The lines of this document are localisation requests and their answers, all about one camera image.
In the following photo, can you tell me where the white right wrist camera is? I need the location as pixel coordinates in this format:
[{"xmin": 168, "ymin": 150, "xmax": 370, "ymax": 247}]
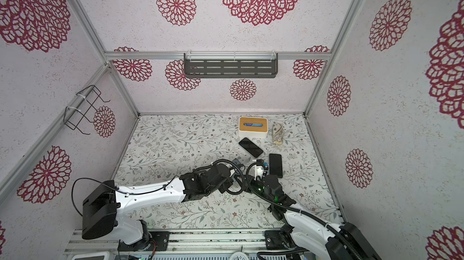
[{"xmin": 254, "ymin": 163, "xmax": 269, "ymax": 181}]

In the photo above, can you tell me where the map print glasses case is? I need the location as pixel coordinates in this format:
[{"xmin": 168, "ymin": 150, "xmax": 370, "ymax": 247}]
[{"xmin": 272, "ymin": 122, "xmax": 284, "ymax": 145}]

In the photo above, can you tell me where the black phone light blue case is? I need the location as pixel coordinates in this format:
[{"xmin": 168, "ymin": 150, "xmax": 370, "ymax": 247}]
[{"xmin": 239, "ymin": 137, "xmax": 263, "ymax": 159}]

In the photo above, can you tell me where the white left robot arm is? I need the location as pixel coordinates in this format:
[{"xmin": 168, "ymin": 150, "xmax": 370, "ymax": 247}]
[{"xmin": 82, "ymin": 163, "xmax": 235, "ymax": 252}]

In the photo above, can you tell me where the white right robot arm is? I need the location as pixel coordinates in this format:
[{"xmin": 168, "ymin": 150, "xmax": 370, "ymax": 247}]
[{"xmin": 246, "ymin": 175, "xmax": 381, "ymax": 260}]

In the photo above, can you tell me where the grey wall shelf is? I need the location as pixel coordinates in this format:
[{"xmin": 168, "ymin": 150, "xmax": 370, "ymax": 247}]
[{"xmin": 184, "ymin": 53, "xmax": 279, "ymax": 79}]

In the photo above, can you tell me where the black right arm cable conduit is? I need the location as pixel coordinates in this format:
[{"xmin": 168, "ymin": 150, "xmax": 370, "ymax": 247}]
[{"xmin": 245, "ymin": 161, "xmax": 363, "ymax": 260}]

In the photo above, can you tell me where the black wire wall basket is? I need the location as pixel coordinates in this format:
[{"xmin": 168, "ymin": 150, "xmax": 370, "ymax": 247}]
[{"xmin": 63, "ymin": 85, "xmax": 110, "ymax": 136}]

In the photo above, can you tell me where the black phone pale green case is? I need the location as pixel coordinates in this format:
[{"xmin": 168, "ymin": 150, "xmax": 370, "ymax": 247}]
[{"xmin": 232, "ymin": 158, "xmax": 247, "ymax": 181}]

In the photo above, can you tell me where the white tissue box wooden lid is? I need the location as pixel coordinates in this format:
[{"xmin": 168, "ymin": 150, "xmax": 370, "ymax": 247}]
[{"xmin": 238, "ymin": 116, "xmax": 269, "ymax": 139}]

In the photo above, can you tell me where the black phone clear case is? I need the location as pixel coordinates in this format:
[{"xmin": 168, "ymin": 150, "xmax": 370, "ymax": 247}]
[{"xmin": 269, "ymin": 154, "xmax": 283, "ymax": 179}]

